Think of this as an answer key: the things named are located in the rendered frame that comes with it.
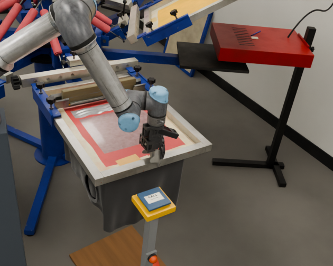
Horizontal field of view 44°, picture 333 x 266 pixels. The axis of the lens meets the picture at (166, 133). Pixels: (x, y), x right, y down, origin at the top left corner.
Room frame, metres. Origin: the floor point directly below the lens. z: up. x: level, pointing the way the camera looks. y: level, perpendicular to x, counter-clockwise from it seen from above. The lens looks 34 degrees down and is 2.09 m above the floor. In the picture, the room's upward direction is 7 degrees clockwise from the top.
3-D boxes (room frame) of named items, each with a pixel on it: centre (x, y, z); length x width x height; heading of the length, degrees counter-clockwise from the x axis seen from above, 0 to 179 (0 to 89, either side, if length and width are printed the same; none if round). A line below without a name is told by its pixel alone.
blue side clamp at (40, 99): (1.75, 0.61, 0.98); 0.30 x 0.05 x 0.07; 36
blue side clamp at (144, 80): (2.07, 0.16, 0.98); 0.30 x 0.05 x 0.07; 36
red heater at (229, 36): (2.71, -0.55, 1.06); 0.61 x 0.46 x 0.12; 96
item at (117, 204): (1.48, 0.08, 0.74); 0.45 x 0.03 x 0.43; 126
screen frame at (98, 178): (1.71, 0.25, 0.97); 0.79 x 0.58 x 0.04; 36
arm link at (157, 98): (1.39, 0.05, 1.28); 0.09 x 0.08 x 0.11; 93
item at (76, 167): (1.56, 0.37, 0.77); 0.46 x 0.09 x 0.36; 36
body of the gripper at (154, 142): (1.39, 0.05, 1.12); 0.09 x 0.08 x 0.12; 125
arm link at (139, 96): (1.37, 0.15, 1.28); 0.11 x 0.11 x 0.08; 3
